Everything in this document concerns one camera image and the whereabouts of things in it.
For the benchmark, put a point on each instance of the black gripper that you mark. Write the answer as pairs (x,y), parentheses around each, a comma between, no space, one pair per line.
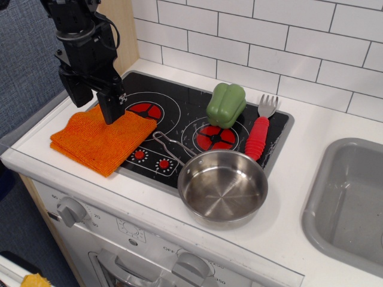
(88,62)

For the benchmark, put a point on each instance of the stainless steel pot with handle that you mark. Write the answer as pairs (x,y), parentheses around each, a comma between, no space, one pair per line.
(222,188)

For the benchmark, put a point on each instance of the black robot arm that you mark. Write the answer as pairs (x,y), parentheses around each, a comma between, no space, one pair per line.
(76,10)

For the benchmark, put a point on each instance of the folded orange cloth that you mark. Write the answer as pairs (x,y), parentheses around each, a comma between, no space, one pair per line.
(88,140)

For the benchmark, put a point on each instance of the black toy stove top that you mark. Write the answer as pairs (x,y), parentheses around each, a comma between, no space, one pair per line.
(180,112)

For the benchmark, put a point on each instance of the grey timer knob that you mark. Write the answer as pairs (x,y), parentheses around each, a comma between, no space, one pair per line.
(70,211)

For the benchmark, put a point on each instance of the green toy bell pepper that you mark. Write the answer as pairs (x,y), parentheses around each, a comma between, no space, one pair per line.
(226,105)

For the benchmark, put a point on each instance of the yellow object at bottom left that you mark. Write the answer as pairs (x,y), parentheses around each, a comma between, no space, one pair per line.
(35,280)

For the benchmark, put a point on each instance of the grey oven knob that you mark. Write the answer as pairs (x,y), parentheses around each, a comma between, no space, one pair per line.
(191,268)

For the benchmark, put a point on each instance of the grey sink basin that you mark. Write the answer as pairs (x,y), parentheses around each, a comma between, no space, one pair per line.
(343,216)

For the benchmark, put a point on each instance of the wooden side post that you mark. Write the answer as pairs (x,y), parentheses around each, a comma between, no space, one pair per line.
(120,12)

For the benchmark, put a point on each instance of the fork with red handle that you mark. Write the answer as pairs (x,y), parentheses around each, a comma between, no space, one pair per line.
(256,141)

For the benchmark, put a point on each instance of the silver oven door handle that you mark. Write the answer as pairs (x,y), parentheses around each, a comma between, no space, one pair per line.
(118,276)

